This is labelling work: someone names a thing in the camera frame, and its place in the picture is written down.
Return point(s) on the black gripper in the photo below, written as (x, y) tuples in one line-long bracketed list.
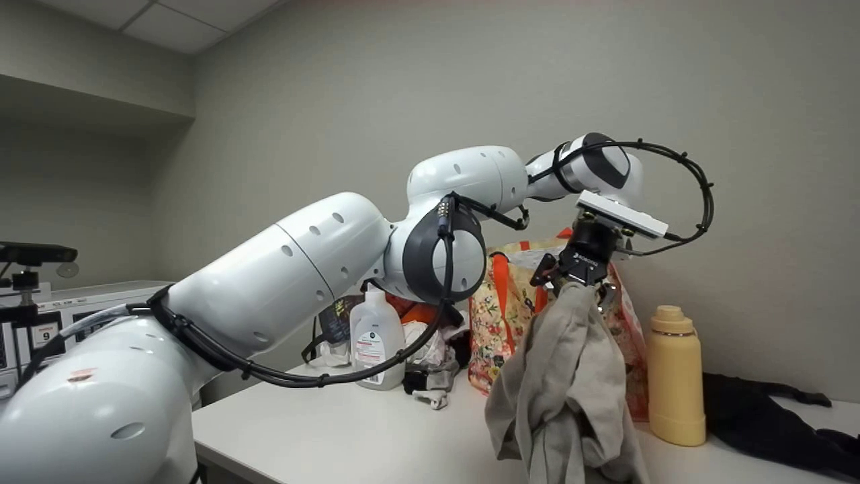
[(590, 254)]

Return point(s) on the grey sweater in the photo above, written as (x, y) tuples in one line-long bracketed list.
[(566, 385)]

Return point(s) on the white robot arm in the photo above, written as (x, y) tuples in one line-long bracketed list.
[(271, 278)]

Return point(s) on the orange floral bag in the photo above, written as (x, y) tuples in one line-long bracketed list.
[(506, 313)]

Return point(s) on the yellow bottle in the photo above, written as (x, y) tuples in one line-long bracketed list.
[(675, 385)]

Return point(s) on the small dark container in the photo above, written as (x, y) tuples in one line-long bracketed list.
[(429, 372)]

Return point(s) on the clear sanitizer bottle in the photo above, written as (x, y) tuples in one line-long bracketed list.
[(377, 344)]

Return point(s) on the black cloth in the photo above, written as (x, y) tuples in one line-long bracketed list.
[(762, 421)]

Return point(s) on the white appliance box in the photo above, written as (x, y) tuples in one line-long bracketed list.
[(64, 300)]

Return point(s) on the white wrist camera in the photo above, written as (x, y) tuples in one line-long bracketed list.
[(620, 212)]

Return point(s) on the black camera on tripod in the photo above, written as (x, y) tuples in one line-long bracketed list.
[(30, 254)]

